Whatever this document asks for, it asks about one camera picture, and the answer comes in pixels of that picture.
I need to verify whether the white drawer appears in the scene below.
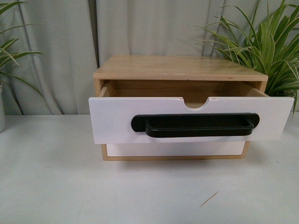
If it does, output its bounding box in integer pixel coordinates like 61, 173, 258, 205
107, 141, 245, 156
89, 80, 294, 144

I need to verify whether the black drawer handle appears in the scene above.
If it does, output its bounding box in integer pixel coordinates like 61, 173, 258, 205
131, 113, 260, 138

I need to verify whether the thin wooden stick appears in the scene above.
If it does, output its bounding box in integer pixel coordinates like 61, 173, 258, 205
200, 191, 218, 208

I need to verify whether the green spider plant right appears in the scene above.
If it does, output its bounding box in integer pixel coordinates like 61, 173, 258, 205
201, 0, 299, 111

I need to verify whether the green spider plant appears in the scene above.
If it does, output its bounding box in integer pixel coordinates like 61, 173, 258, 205
201, 0, 299, 111
0, 1, 45, 101

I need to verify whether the wooden drawer cabinet frame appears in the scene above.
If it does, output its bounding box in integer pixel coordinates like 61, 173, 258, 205
93, 56, 268, 161

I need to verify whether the green spider plant left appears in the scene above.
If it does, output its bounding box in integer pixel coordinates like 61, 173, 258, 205
0, 1, 45, 101

